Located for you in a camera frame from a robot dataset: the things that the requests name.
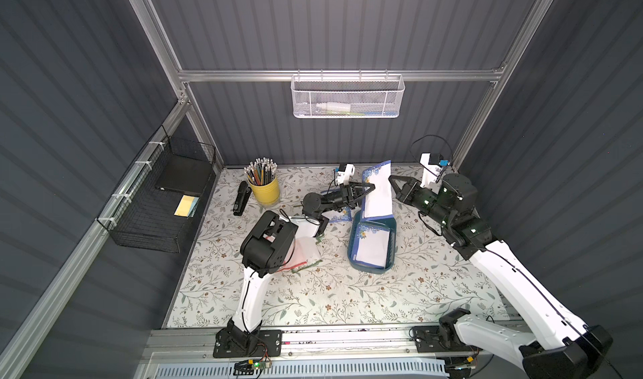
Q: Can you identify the blue bordered stationery paper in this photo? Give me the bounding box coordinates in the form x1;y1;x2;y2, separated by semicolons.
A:
324;206;353;223

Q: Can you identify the blue floral paper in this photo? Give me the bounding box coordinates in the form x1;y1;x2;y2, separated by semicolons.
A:
362;161;393;221
351;223;390;268

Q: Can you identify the teal plastic storage box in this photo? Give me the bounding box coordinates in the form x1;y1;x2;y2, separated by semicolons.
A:
348;211;397;274

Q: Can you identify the red bordered stationery paper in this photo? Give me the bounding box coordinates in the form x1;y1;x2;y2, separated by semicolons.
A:
280;235;323;272

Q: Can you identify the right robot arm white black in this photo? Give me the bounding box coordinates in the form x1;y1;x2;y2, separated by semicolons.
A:
388;174;613;378

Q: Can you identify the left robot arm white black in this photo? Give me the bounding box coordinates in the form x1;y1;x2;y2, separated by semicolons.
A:
224;181;376;348

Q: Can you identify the yellow pencil cup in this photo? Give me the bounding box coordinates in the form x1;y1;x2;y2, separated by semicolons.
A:
249;177;281;206

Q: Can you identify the bundle of pencils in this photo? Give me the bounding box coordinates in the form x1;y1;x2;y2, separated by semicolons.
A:
244;158;277;186

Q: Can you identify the white bottle in basket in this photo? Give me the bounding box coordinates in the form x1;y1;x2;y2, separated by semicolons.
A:
316;102;352;114

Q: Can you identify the black stapler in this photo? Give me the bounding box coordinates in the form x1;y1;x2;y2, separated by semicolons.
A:
233;181;252;216

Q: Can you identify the yellow sticky note pad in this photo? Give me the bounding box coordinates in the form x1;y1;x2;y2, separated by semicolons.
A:
174;195;199;217

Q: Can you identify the black notebook in basket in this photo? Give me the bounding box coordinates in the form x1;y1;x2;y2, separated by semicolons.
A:
155;155;213;196

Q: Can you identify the small green circuit board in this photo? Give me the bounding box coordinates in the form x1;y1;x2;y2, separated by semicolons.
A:
233;359;272;377

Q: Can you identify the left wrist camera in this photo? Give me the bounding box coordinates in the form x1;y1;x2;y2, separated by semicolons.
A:
335;163;355;186

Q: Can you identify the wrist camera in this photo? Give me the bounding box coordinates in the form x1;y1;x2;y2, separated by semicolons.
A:
335;163;355;186
420;153;449;191

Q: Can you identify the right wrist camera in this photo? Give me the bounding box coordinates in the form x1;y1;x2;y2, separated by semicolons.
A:
420;153;449;191

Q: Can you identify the white wire mesh basket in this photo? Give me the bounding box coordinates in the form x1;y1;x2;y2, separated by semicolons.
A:
291;72;405;119

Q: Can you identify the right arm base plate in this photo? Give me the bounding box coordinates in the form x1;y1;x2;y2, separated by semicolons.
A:
409;325;480;355

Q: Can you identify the white perforated cable tray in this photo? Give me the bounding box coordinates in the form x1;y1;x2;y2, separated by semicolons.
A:
152;357;450;378

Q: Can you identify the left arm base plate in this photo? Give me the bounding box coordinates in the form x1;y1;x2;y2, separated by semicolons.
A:
212;329;282;359

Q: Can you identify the black wire wall basket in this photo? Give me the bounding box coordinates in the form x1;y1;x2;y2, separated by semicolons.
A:
98;131;217;253

